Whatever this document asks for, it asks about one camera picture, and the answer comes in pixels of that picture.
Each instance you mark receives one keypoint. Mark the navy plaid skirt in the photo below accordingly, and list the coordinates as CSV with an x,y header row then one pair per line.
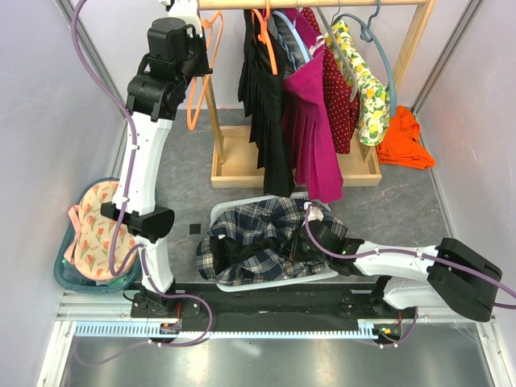
x,y
259,242

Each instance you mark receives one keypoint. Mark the magenta pleated skirt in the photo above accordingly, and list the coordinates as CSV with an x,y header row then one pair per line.
x,y
305,131

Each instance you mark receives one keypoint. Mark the black pleated skirt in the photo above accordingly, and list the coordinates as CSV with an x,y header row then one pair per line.
x,y
260,91

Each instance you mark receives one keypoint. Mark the orange hanger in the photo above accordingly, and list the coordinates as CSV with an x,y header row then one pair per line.
x,y
214,27
263,36

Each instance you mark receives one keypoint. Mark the light blue hanger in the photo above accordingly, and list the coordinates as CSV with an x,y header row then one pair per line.
x,y
288,37

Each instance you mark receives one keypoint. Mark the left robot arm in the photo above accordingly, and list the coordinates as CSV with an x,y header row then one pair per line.
x,y
177,53

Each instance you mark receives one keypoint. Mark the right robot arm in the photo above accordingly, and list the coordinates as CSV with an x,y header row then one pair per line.
x,y
449,274

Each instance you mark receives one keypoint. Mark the red polka dot skirt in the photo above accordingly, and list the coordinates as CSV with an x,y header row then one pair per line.
x,y
337,116

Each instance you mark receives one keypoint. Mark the lemon print skirt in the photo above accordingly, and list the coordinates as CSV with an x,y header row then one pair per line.
x,y
374,98

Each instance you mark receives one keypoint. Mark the wooden clothes rack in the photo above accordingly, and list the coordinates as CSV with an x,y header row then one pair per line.
x,y
234,162

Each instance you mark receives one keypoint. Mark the small black square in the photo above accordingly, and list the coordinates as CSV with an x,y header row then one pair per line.
x,y
195,228

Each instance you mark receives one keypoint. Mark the white perforated basket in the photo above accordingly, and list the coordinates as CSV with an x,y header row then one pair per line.
x,y
219,209

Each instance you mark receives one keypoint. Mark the orange cloth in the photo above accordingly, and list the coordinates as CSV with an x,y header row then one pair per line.
x,y
401,145

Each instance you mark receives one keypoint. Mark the teal laundry basket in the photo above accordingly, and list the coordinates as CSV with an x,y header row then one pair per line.
x,y
70,279

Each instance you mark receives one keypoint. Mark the tulip print cloth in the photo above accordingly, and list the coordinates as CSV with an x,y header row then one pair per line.
x,y
90,249

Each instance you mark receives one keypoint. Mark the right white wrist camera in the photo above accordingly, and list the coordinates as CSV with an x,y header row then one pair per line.
x,y
314,212

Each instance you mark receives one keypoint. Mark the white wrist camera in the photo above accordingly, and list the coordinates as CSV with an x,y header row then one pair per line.
x,y
314,212
187,10

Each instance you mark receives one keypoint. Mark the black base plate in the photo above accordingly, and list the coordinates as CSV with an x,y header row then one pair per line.
x,y
318,306

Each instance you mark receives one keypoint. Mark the white cable duct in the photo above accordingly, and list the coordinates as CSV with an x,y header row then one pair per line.
x,y
159,330

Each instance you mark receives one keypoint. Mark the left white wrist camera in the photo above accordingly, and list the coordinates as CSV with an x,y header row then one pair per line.
x,y
187,10

